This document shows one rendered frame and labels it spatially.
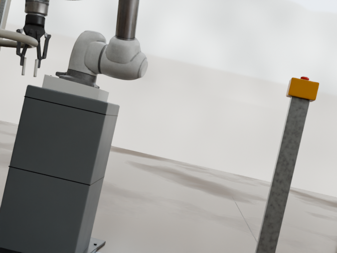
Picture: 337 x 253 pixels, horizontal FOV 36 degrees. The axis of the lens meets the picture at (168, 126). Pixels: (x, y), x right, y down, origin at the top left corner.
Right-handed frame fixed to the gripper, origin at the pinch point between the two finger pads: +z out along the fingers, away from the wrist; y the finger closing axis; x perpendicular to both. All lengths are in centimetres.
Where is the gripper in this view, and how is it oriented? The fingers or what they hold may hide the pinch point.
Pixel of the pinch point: (29, 68)
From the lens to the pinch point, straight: 207.2
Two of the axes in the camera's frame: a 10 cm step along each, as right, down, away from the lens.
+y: -8.9, -0.9, -4.5
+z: -1.2, 9.9, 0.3
